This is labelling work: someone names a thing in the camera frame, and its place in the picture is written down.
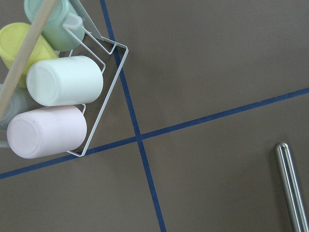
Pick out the pink cup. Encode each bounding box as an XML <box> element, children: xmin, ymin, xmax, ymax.
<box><xmin>7</xmin><ymin>105</ymin><xmax>87</xmax><ymax>159</ymax></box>

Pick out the white cup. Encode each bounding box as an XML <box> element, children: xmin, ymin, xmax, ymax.
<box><xmin>26</xmin><ymin>56</ymin><xmax>103</xmax><ymax>106</ymax></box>

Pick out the mint green cup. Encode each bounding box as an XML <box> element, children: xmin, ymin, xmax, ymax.
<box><xmin>24</xmin><ymin>0</ymin><xmax>84</xmax><ymax>52</ymax></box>

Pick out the grey blue cup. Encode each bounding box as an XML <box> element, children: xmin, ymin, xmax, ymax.
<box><xmin>0</xmin><ymin>87</ymin><xmax>40</xmax><ymax>131</ymax></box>

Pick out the yellow cup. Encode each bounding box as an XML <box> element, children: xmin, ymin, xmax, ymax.
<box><xmin>0</xmin><ymin>22</ymin><xmax>58</xmax><ymax>87</ymax></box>

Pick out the stainless steel muddler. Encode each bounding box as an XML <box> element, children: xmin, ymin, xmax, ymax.
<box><xmin>274</xmin><ymin>142</ymin><xmax>309</xmax><ymax>232</ymax></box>

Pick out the white wire cup rack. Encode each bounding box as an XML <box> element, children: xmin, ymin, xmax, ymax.
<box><xmin>56</xmin><ymin>0</ymin><xmax>129</xmax><ymax>158</ymax></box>

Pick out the wooden rack handle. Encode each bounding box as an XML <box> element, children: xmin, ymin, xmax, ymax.
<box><xmin>0</xmin><ymin>0</ymin><xmax>57</xmax><ymax>117</ymax></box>

